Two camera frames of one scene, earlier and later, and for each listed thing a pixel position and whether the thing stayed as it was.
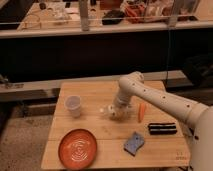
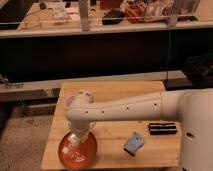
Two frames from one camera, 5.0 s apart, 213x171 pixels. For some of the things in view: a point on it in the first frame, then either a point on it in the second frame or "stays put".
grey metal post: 84,15 stays put
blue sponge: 134,142 stays put
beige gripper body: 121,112 to 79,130
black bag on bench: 113,17 stays put
